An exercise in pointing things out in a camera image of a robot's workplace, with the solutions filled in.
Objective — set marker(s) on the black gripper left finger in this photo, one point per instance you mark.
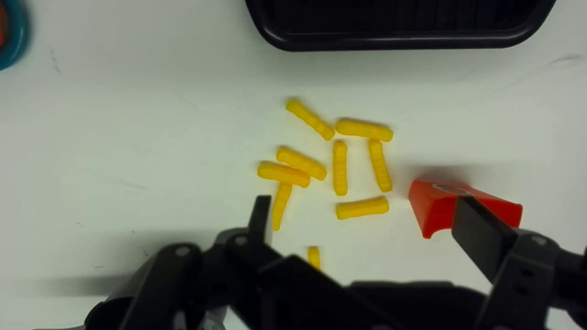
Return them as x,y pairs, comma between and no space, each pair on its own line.
259,221

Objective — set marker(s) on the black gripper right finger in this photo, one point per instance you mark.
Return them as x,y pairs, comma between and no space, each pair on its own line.
483,236

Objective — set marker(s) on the red toy fry packet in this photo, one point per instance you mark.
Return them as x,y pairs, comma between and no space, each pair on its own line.
441,205

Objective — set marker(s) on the yellow plastic french fry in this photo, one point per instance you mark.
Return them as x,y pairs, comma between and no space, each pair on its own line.
314,258
281,207
301,163
362,208
310,120
364,130
340,168
380,166
283,175

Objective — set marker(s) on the black ridged plastic tray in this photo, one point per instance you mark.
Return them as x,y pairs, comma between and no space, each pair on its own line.
397,25

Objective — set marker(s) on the small teal plate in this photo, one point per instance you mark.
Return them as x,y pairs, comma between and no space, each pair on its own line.
17,38

